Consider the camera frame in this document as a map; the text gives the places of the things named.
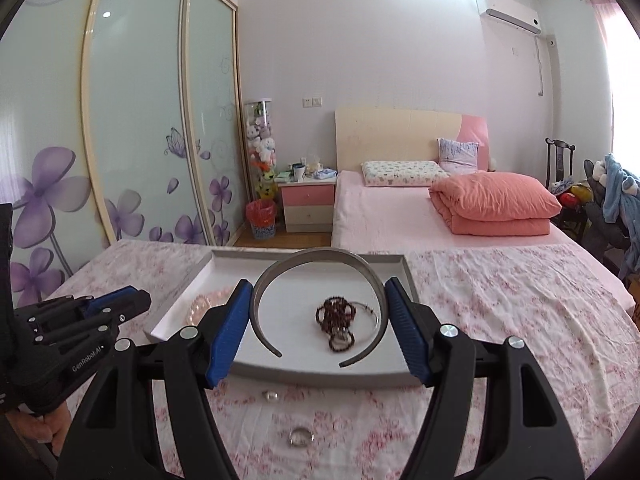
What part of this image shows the blue garment on chair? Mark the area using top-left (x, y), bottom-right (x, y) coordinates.
top-left (602, 154), bottom-right (640, 278)

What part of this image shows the grey cardboard tray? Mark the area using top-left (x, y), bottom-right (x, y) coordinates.
top-left (144, 249), bottom-right (418, 389)

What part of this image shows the pink mattress sheet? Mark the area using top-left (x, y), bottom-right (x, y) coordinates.
top-left (332, 170), bottom-right (578, 254)

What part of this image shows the floral white pillow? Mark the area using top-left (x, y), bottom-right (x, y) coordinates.
top-left (361, 160), bottom-right (449, 188)

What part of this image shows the white air conditioner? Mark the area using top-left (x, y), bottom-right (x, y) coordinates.
top-left (475, 0), bottom-right (542, 36)

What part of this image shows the person's left hand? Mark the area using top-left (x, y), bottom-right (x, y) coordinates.
top-left (6, 402), bottom-right (72, 457)

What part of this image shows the pink bead bracelet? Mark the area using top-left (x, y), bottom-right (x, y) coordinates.
top-left (186, 286), bottom-right (237, 328)

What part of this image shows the wide silver cuff bracelet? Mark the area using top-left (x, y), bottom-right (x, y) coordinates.
top-left (248, 248), bottom-right (390, 368)

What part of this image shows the sliding wardrobe with flowers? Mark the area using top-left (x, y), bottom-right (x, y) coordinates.
top-left (1, 0), bottom-right (247, 307)

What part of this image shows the orange folded quilt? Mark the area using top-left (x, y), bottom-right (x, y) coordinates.
top-left (430, 172), bottom-right (561, 237)

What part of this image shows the black wooden chair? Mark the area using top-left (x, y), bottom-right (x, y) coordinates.
top-left (544, 138), bottom-right (576, 188)

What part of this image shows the dark red bead necklace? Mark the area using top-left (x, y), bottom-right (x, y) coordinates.
top-left (314, 294), bottom-right (358, 356)

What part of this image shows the red waste basket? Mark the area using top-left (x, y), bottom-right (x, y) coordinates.
top-left (245, 198), bottom-right (278, 240)

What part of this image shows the pink nightstand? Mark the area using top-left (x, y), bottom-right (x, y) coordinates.
top-left (279, 178), bottom-right (336, 233)

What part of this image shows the plush toy display tube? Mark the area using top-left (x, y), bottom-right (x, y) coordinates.
top-left (243, 99), bottom-right (277, 200)

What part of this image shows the thin silver bangle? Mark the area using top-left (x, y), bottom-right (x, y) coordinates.
top-left (345, 301), bottom-right (380, 338)

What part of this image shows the purple patterned pillow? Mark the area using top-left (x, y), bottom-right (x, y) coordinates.
top-left (437, 139), bottom-right (480, 174)

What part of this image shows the beige pink headboard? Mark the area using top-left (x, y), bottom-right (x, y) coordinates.
top-left (335, 107), bottom-right (489, 171)

